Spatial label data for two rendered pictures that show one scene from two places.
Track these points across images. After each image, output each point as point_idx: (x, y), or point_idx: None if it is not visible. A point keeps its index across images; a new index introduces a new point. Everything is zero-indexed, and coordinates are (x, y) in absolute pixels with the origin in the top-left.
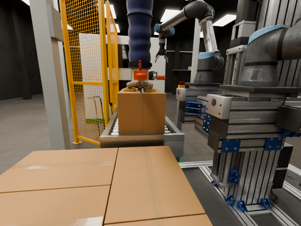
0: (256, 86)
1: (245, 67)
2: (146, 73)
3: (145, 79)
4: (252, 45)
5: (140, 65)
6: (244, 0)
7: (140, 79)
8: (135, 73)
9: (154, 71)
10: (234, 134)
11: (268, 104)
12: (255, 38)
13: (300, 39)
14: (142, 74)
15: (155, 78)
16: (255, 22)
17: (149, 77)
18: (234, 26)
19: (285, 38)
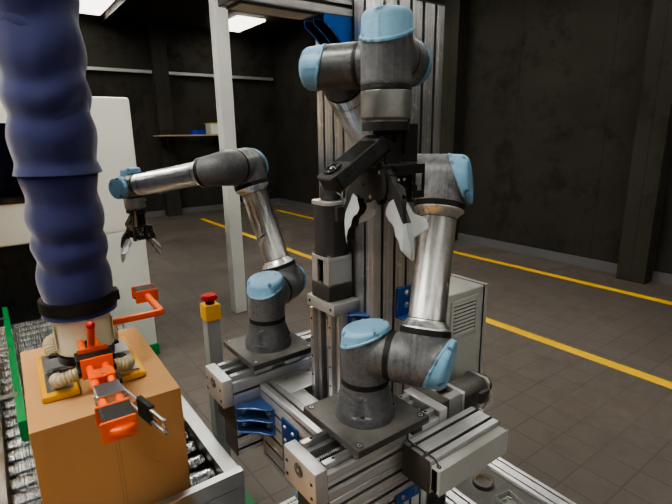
0: (364, 429)
1: (343, 386)
2: (134, 420)
3: (134, 433)
4: (347, 356)
5: (93, 333)
6: (325, 220)
7: (122, 438)
8: (105, 429)
9: (157, 415)
10: None
11: (386, 449)
12: (349, 347)
13: (407, 371)
14: (125, 430)
15: (162, 432)
16: (350, 255)
17: (140, 413)
18: (313, 255)
19: (389, 363)
